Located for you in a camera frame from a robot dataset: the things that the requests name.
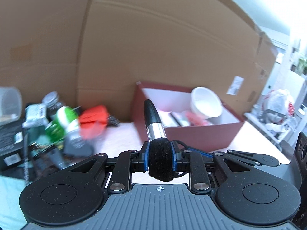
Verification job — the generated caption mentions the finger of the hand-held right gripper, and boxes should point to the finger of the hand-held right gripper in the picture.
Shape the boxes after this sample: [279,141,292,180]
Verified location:
[185,146,281,168]

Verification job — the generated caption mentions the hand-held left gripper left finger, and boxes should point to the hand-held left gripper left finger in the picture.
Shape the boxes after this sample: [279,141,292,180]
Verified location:
[68,142,149,195]

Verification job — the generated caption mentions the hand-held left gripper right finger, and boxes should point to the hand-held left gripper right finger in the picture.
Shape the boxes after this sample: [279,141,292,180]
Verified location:
[171,142,253,195]

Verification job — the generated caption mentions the dark red box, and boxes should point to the dark red box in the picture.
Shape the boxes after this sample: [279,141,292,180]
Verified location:
[131,81,245,153]

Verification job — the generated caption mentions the black makeup brush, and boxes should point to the black makeup brush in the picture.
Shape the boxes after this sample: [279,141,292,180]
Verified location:
[143,99,174,182]

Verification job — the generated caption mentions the black and white packet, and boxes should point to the black and white packet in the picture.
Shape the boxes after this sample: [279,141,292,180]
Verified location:
[168,111,192,127]

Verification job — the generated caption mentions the red packet in box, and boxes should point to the red packet in box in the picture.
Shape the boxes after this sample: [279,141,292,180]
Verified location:
[183,111,214,126]

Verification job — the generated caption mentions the white and red plastic bag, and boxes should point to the white and red plastic bag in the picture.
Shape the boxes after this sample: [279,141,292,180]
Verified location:
[260,89,297,133]

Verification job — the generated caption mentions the white bowl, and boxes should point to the white bowl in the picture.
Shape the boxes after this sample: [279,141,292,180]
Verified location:
[191,87,223,120]

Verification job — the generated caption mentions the red pouch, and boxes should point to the red pouch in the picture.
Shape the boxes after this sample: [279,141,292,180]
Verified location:
[79,105,109,140]

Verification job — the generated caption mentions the green and white packet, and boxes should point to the green and white packet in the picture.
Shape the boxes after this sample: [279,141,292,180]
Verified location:
[45,106,80,145]

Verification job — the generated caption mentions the black tube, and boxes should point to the black tube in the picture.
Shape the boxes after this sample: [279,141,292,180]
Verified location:
[36,146,70,173]

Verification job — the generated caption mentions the dark jar with grey lid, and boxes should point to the dark jar with grey lid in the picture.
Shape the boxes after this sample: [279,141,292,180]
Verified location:
[42,91,67,121]

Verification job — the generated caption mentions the large cardboard box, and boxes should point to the large cardboard box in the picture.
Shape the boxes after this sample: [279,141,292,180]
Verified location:
[0,0,262,125]

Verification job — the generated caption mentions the white packet with black label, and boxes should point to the white packet with black label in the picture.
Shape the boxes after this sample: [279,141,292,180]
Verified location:
[23,103,48,128]

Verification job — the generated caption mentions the black carton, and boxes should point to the black carton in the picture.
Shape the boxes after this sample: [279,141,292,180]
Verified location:
[0,119,30,171]

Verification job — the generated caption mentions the light blue cloth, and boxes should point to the light blue cloth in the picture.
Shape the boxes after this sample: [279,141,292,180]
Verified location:
[0,175,30,230]

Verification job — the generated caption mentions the clear plastic cup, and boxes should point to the clear plastic cup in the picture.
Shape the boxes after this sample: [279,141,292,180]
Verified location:
[0,87,23,125]

